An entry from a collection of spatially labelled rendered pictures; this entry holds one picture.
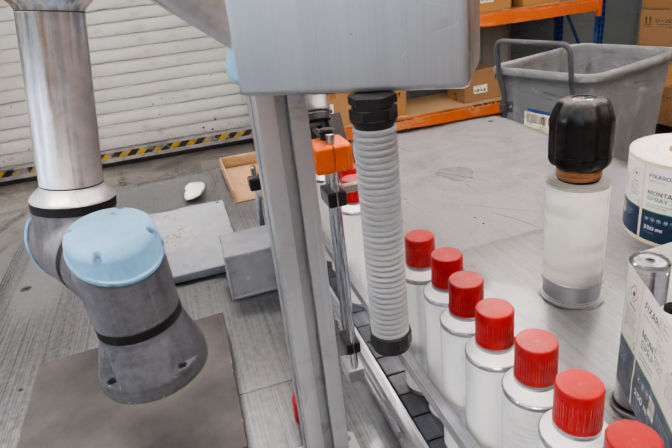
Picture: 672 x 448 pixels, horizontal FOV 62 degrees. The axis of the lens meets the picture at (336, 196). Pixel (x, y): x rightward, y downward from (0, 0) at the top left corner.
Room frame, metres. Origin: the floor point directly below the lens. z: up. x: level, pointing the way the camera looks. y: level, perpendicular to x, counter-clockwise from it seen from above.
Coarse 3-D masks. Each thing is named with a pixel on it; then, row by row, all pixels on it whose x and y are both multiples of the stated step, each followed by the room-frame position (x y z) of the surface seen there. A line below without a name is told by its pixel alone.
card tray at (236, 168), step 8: (224, 160) 1.64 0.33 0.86; (232, 160) 1.64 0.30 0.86; (240, 160) 1.65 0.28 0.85; (248, 160) 1.66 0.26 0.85; (256, 160) 1.66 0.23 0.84; (224, 168) 1.53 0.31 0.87; (232, 168) 1.63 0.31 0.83; (240, 168) 1.62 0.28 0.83; (248, 168) 1.61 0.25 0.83; (256, 168) 1.61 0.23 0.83; (224, 176) 1.55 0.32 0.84; (232, 176) 1.56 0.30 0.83; (240, 176) 1.55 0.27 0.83; (232, 184) 1.49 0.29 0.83; (240, 184) 1.48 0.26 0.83; (232, 192) 1.36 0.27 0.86; (240, 192) 1.42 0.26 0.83; (248, 192) 1.41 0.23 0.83; (240, 200) 1.36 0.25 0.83; (248, 200) 1.36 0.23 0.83
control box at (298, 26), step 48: (240, 0) 0.42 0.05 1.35; (288, 0) 0.40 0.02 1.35; (336, 0) 0.39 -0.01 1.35; (384, 0) 0.38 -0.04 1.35; (432, 0) 0.37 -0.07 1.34; (240, 48) 0.42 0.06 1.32; (288, 48) 0.41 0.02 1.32; (336, 48) 0.39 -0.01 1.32; (384, 48) 0.38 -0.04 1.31; (432, 48) 0.37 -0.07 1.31
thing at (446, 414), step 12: (324, 240) 0.82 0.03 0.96; (360, 288) 0.66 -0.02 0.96; (360, 300) 0.64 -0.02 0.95; (408, 360) 0.50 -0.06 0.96; (408, 372) 0.49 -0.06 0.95; (420, 372) 0.48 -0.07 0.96; (420, 384) 0.46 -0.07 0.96; (432, 384) 0.46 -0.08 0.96; (432, 396) 0.44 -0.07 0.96; (444, 408) 0.42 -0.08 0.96; (444, 420) 0.41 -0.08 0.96; (456, 420) 0.41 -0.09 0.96; (456, 432) 0.39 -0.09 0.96; (468, 432) 0.39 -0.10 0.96; (468, 444) 0.38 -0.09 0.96
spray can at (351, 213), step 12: (348, 180) 0.75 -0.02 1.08; (348, 204) 0.75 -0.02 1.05; (348, 216) 0.74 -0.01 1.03; (360, 216) 0.74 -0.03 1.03; (348, 228) 0.74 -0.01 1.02; (360, 228) 0.74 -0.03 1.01; (348, 240) 0.74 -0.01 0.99; (360, 240) 0.74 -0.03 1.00; (348, 252) 0.74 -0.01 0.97; (360, 252) 0.74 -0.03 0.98; (348, 264) 0.74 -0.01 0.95; (360, 264) 0.74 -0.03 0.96; (360, 276) 0.74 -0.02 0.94
